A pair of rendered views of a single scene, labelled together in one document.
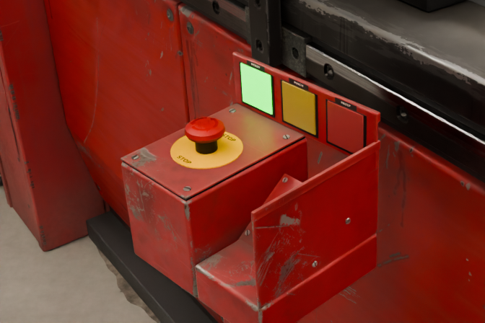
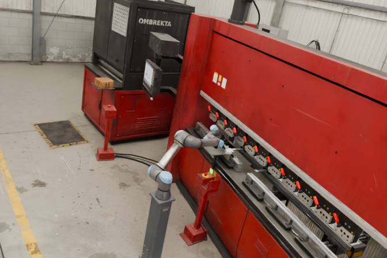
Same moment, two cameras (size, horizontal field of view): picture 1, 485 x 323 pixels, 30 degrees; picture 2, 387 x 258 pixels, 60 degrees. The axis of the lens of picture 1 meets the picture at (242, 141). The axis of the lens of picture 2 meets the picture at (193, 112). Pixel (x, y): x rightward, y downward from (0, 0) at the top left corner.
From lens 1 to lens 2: 2.72 m
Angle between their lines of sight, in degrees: 10
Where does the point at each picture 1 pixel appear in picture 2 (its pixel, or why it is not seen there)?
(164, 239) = (199, 182)
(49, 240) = not seen: hidden behind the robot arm
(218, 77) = (206, 167)
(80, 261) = (173, 186)
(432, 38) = (228, 171)
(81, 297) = (173, 192)
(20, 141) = (171, 165)
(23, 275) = not seen: hidden behind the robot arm
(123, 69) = (193, 161)
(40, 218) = not seen: hidden behind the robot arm
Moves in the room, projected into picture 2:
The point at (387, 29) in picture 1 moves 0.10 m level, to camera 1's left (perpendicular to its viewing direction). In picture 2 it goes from (224, 169) to (215, 167)
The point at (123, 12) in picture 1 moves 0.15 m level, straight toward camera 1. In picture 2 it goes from (196, 154) to (196, 160)
